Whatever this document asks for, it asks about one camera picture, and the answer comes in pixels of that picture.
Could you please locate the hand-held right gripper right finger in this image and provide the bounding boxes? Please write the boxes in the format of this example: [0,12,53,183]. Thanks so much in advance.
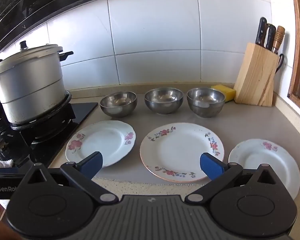
[185,152,278,204]

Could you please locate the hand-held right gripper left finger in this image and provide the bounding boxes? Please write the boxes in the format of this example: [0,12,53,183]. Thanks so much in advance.
[22,151,119,204]

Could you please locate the white floral plate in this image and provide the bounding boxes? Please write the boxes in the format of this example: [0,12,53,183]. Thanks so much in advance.
[228,139,300,200]
[65,120,136,168]

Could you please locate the large floral plate orange rim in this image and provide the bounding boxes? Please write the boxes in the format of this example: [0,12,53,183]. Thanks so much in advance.
[140,123,225,183]

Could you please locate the black glass gas stove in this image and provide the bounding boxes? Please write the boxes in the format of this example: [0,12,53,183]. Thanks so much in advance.
[0,90,98,170]

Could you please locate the stainless steel bowl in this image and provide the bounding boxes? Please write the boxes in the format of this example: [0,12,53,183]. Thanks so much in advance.
[100,91,137,117]
[144,87,184,115]
[187,87,226,118]

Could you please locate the yellow sponge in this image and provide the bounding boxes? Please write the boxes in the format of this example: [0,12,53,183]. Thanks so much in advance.
[211,84,236,103]

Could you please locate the wooden knife block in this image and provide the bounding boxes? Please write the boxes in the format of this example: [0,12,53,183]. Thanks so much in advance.
[233,42,280,107]

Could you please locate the aluminium pressure cooker pot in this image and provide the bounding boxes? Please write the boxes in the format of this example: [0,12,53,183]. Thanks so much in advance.
[0,41,74,125]

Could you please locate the black scissors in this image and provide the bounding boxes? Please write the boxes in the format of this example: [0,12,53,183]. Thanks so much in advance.
[275,53,285,74]

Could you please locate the black range hood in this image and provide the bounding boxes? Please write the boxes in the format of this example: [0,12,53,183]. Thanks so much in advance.
[0,0,111,54]

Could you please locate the black handled knife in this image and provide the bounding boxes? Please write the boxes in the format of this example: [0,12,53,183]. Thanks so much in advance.
[265,24,276,50]
[255,17,267,46]

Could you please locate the wooden handled knife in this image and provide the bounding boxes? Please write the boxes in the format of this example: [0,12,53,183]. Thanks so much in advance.
[272,26,286,54]

